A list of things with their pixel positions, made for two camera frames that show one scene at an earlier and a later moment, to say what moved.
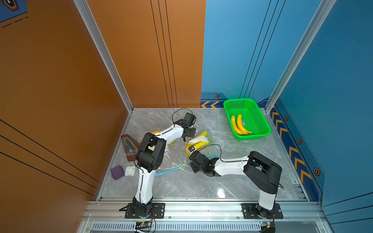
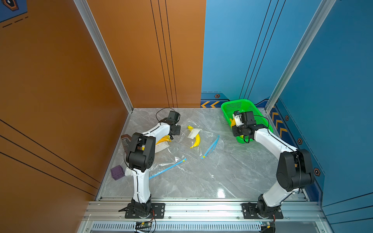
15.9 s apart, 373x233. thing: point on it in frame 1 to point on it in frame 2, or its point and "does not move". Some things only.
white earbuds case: x=130 y=171 does not move
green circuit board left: x=146 y=224 does not move
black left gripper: x=193 y=133 to x=178 y=130
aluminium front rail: x=110 y=217 does not move
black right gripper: x=194 y=169 to x=234 y=131
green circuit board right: x=267 y=224 does not move
